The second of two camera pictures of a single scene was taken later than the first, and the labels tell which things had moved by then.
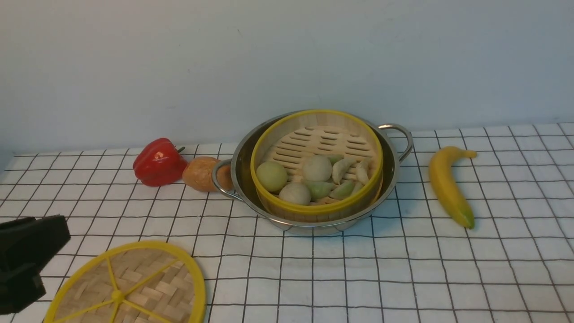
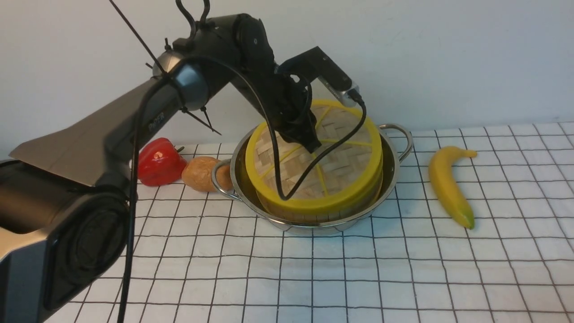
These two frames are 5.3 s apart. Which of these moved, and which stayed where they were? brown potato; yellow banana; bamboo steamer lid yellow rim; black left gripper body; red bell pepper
Moved: bamboo steamer lid yellow rim; black left gripper body
Stayed: red bell pepper; brown potato; yellow banana
